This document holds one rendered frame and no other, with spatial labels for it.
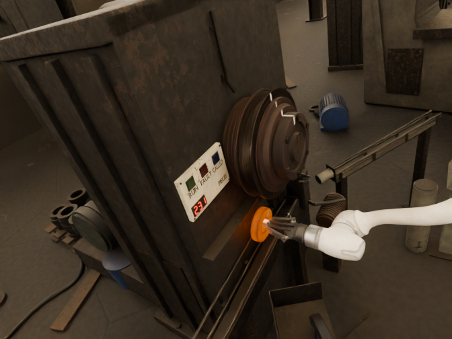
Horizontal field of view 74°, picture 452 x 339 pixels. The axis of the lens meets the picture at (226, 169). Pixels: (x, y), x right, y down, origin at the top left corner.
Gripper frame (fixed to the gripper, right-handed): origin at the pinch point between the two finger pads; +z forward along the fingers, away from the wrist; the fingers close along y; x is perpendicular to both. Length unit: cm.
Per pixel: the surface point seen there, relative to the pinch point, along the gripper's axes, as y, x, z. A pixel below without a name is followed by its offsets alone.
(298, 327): -25.7, -23.0, -25.2
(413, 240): 78, -71, -59
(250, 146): 0.0, 39.0, -0.9
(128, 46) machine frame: -23, 82, 16
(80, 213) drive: -17, -22, 129
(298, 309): -19.2, -22.6, -22.8
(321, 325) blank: -29.0, -7.9, -34.8
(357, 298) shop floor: 32, -83, -37
